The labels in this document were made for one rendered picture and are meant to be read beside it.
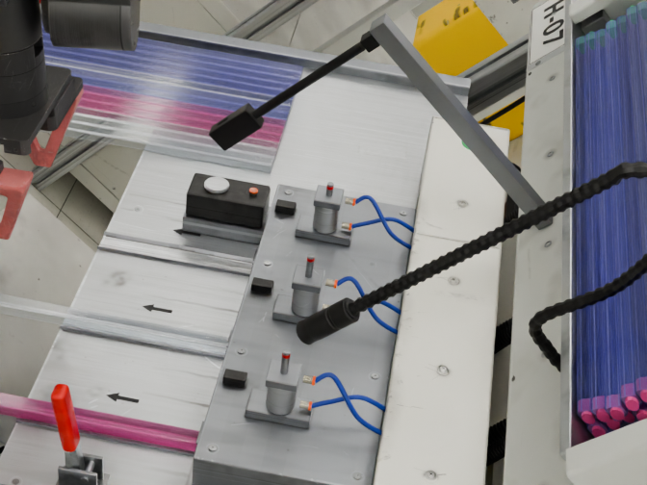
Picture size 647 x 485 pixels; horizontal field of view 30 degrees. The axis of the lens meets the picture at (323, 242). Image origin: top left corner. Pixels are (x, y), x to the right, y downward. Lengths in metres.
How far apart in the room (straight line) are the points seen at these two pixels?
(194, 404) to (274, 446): 0.13
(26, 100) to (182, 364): 0.28
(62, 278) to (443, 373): 0.79
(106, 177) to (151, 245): 1.47
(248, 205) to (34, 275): 0.53
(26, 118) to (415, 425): 0.37
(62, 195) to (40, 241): 1.04
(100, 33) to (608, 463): 0.45
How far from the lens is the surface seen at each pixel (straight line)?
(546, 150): 1.15
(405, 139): 1.34
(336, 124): 1.34
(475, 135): 1.00
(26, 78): 0.91
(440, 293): 1.03
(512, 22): 2.26
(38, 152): 1.04
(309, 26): 2.54
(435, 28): 4.26
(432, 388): 0.95
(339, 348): 1.00
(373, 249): 1.09
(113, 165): 2.60
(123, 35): 0.87
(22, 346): 1.56
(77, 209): 2.71
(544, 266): 1.02
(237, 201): 1.15
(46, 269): 1.64
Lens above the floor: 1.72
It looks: 30 degrees down
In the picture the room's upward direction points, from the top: 61 degrees clockwise
